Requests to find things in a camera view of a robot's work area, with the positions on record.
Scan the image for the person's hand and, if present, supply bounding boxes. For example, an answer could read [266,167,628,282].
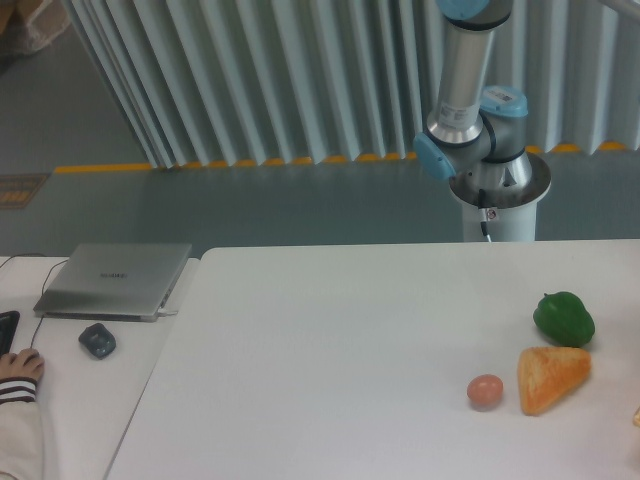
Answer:
[0,348,45,384]

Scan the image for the cream sleeve forearm striped cuff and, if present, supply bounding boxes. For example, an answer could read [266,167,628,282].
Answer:
[1,377,44,479]

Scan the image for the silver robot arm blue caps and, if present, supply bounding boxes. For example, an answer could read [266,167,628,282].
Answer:
[413,1,551,209]

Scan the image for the triangular toasted bread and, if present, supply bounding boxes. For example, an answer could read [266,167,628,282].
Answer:
[517,347,592,416]

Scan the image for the black keyboard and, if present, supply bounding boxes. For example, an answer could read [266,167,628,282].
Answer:
[0,311,20,356]

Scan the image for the dark grey computer mouse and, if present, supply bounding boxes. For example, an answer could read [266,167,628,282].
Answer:
[78,323,117,360]

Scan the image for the closed silver laptop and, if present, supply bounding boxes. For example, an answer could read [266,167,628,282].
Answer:
[34,243,192,321]

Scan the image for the grey folding partition screen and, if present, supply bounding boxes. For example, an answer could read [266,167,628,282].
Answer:
[65,1,639,168]

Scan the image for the brown egg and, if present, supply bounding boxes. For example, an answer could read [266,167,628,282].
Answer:
[466,374,504,410]

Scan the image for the green bell pepper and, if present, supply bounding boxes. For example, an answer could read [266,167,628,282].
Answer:
[533,291,596,348]

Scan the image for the black mouse cable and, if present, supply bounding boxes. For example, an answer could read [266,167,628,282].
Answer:
[0,252,71,351]

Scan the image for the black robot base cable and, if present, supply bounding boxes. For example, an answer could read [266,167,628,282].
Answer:
[477,187,494,244]

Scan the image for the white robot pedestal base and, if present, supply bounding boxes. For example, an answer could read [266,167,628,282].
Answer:
[451,190,548,242]

